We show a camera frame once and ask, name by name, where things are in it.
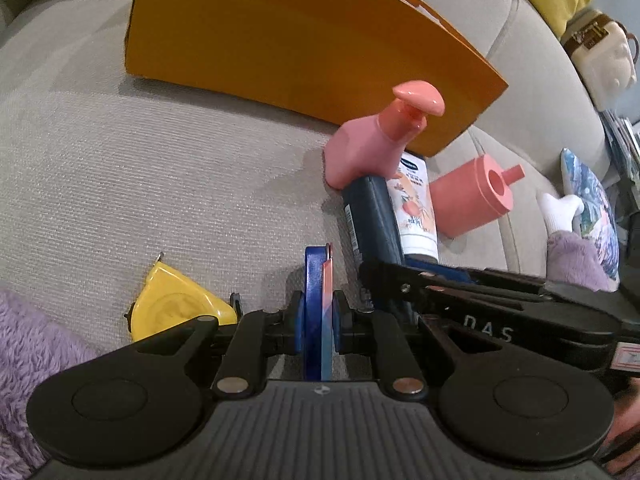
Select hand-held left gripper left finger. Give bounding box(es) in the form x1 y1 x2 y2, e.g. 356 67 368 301
132 292 306 396

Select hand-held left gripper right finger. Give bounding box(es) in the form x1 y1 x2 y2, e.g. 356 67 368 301
332 290 501 396

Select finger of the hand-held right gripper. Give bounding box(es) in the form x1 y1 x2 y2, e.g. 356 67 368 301
359 259 621 331
407 266 548 292

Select blue and pink card pack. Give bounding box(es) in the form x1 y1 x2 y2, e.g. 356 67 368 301
304 244 333 381

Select dark blue tube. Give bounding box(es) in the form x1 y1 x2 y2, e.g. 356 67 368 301
342 176 418 321

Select white hand cream tube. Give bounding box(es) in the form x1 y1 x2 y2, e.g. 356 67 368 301
387 151 440 262

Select pink container with spout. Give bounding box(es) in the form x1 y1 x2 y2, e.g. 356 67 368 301
430 155 526 238

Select yellow tape measure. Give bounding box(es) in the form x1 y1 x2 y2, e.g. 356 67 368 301
124 255 238 343

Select pink pump bottle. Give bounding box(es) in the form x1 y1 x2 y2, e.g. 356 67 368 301
324 81 446 195

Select orange cardboard box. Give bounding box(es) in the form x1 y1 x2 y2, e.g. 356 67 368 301
124 0 510 157

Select white sock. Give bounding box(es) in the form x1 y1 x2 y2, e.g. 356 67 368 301
539 192 586 233

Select blue patterned pillow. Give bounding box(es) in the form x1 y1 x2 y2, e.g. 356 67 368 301
560 147 621 281

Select stack of papers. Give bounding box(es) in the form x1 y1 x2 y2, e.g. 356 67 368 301
602 110 640 181

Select beige sofa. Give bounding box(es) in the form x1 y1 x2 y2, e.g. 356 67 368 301
0 0 621 386

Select purple fleece blanket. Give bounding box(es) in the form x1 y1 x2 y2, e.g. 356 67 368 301
0 230 621 480

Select white brown handbag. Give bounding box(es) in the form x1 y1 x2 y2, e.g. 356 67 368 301
560 7 640 111

